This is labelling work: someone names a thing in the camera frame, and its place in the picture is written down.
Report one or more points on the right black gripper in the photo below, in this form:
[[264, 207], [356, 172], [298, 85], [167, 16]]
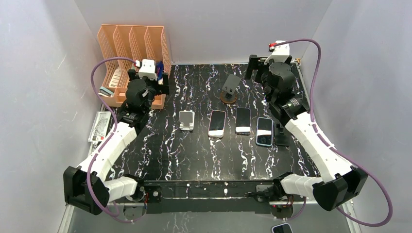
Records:
[[256, 63]]

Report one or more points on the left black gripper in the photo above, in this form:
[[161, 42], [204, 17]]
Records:
[[161, 89]]

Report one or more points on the clear case phone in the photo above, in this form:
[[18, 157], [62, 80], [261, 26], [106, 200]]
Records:
[[243, 121]]

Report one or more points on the blue case phone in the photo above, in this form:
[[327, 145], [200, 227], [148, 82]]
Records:
[[264, 132]]

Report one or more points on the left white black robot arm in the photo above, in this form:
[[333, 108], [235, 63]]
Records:
[[85, 186]]

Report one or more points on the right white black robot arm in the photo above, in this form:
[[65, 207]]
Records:
[[339, 180]]

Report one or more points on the white phone stand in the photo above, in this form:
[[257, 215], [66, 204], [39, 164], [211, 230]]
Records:
[[186, 119]]

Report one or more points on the round base black phone stand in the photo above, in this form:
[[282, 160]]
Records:
[[228, 93]]

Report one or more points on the white case phone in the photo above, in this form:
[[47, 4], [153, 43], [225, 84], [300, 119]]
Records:
[[217, 124]]

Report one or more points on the phone at bottom edge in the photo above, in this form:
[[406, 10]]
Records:
[[282, 228]]

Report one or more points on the blue black item in organizer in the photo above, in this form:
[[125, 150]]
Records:
[[159, 69]]

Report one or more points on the orange plastic file organizer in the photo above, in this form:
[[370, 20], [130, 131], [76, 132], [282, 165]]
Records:
[[122, 46]]

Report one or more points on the teal white eraser block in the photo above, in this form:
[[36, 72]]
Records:
[[104, 92]]

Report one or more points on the white printed packet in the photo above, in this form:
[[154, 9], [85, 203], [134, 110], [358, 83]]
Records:
[[99, 128]]

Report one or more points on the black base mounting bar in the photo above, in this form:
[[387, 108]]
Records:
[[258, 196]]

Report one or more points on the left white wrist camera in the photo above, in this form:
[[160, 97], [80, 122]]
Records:
[[146, 68]]

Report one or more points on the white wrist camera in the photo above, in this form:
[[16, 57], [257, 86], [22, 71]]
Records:
[[280, 52], [146, 68]]

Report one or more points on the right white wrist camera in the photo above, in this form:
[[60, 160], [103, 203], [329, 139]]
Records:
[[280, 52]]

